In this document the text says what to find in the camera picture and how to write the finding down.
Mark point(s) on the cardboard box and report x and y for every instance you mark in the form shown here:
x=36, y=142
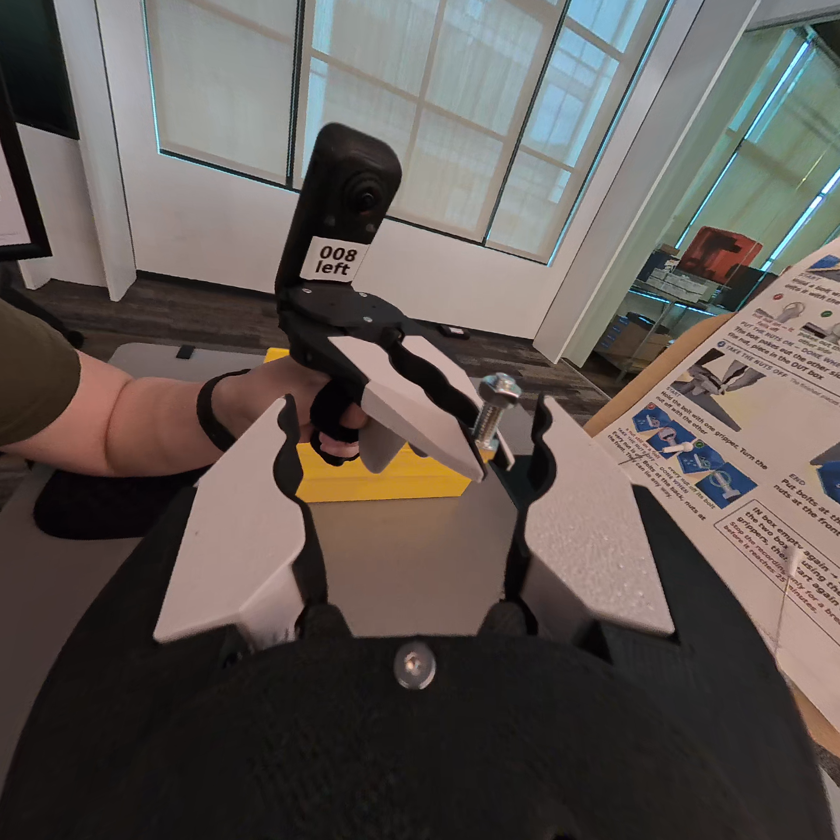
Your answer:
x=640, y=344

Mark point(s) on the printed instruction sheet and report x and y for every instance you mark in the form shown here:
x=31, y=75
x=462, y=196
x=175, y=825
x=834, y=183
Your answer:
x=741, y=426

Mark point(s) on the silver hex bolt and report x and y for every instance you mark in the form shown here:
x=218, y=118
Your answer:
x=499, y=390

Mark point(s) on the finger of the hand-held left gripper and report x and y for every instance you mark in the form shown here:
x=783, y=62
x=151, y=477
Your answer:
x=436, y=361
x=420, y=426

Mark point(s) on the yellow bin with black divider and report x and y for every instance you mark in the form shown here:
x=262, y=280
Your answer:
x=394, y=482

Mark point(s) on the olive shirt sleeve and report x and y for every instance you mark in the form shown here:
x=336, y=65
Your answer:
x=33, y=367

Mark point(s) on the red translucent box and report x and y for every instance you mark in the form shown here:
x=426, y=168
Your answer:
x=718, y=249

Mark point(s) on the black wristband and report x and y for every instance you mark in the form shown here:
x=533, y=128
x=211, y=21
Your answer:
x=207, y=413

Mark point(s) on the small black floor object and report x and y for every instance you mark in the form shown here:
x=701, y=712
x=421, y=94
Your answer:
x=454, y=332

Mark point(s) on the black chair leg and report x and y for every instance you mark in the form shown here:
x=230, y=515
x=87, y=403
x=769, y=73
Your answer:
x=65, y=331

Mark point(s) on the metal storage shelf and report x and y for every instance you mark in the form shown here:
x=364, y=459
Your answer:
x=663, y=295

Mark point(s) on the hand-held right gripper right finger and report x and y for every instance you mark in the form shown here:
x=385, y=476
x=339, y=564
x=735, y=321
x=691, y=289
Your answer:
x=590, y=544

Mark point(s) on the white framed glass door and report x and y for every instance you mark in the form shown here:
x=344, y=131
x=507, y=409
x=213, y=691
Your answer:
x=394, y=85

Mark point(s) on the black framed whiteboard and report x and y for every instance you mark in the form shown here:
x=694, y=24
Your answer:
x=19, y=197

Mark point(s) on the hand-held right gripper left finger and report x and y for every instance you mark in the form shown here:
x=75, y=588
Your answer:
x=236, y=525

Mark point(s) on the person's left hand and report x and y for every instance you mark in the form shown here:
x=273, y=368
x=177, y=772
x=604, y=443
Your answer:
x=262, y=394

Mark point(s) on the person's left forearm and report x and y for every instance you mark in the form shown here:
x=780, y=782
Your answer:
x=131, y=420

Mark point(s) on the dark wall panel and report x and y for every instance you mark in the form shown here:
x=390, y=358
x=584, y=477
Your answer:
x=39, y=59

